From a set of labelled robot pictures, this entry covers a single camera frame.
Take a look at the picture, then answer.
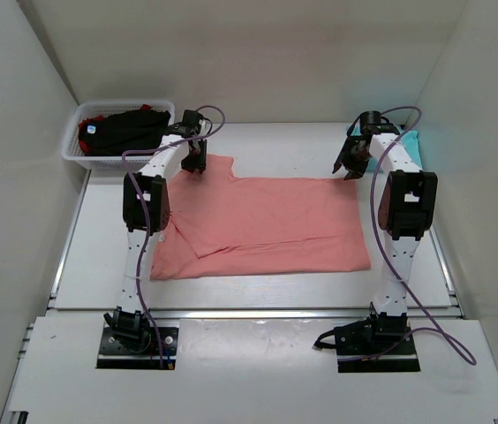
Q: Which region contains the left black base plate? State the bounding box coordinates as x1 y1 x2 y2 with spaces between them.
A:
96 322 180 371

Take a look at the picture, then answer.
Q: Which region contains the black and red t shirt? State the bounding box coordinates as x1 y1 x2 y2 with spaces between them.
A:
78 104 171 156

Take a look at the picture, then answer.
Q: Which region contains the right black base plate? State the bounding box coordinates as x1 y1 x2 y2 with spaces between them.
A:
313 320 421 374

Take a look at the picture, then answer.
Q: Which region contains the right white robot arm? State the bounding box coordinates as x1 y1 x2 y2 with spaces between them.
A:
313 110 438 354

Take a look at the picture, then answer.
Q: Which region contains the white plastic basket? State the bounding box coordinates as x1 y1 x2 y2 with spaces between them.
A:
61 99 175 170

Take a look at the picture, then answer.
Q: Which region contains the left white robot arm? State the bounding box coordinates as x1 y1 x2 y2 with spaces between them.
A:
99 107 213 355

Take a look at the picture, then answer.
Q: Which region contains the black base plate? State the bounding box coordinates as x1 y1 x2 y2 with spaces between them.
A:
313 320 421 374
96 322 180 371

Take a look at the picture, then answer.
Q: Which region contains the teal folded t shirt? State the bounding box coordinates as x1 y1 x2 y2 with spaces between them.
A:
346 125 423 173

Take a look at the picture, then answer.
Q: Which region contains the pink t shirt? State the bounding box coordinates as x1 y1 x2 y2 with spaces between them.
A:
150 155 371 280

